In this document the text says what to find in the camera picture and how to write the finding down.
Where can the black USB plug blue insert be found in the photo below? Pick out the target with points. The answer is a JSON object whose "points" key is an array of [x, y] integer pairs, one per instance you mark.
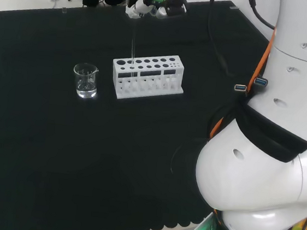
{"points": [[260, 81], [240, 88]]}

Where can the black bench cloth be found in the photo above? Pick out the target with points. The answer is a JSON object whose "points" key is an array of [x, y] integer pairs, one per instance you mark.
{"points": [[57, 143]]}

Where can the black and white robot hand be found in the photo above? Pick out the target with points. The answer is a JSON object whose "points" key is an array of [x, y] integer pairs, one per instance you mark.
{"points": [[175, 7]]}

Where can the clear cloth clip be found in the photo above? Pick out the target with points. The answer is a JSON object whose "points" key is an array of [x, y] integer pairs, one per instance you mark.
{"points": [[234, 8], [64, 11]]}

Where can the clear glass beaker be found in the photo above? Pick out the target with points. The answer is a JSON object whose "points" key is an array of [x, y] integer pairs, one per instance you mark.
{"points": [[85, 92]]}

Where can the white test tube rack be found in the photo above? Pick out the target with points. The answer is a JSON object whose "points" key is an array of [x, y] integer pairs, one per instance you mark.
{"points": [[115, 75]]}

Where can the clear glass rod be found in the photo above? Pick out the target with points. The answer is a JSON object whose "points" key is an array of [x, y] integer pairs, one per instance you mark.
{"points": [[133, 44]]}

